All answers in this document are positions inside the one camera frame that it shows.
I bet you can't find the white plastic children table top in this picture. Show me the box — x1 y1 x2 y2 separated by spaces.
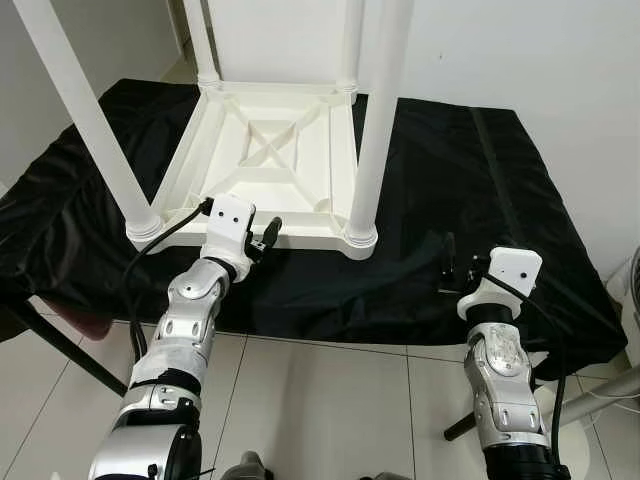
125 80 379 261

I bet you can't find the white plastic table leg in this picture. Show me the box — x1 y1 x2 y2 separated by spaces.
12 0 161 241
345 0 416 251
338 0 364 101
183 0 221 91

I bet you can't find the black tablecloth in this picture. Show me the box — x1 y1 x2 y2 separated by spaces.
0 78 629 381

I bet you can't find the black metal worktable leg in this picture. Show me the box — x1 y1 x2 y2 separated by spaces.
0 295 131 396
443 405 481 441

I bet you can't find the pink stool seat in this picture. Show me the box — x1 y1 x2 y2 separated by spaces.
50 305 116 341

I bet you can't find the grey left robot foot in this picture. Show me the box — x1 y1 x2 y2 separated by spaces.
220 452 271 480

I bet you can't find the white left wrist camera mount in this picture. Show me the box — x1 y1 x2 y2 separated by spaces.
200 195 256 271

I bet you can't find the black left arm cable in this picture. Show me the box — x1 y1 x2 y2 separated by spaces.
120 198 216 361

